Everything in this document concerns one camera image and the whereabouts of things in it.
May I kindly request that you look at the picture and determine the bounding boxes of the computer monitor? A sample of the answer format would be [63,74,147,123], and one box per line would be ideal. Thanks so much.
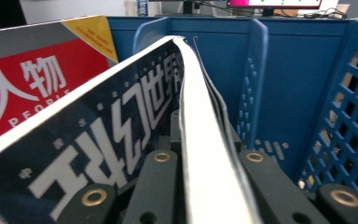
[227,0,323,10]

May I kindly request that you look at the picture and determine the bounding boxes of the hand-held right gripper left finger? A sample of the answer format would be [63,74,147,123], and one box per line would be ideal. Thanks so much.
[167,109,182,153]

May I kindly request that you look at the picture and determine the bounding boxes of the blue file rack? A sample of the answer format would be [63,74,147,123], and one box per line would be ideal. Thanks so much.
[106,16,358,203]

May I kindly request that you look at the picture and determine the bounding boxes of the purple cover magazine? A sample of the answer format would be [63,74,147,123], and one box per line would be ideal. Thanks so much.
[0,35,262,224]

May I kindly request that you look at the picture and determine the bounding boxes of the black curtain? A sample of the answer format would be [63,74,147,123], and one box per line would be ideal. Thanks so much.
[0,0,27,32]

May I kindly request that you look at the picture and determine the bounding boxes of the clear water bottle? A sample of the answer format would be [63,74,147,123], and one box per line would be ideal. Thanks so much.
[136,0,149,17]

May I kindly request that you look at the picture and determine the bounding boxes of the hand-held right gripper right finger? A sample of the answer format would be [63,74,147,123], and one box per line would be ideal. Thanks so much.
[227,120,244,154]

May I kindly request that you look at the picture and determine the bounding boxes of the black and red magazine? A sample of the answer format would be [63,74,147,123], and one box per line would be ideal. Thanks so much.
[0,15,119,148]

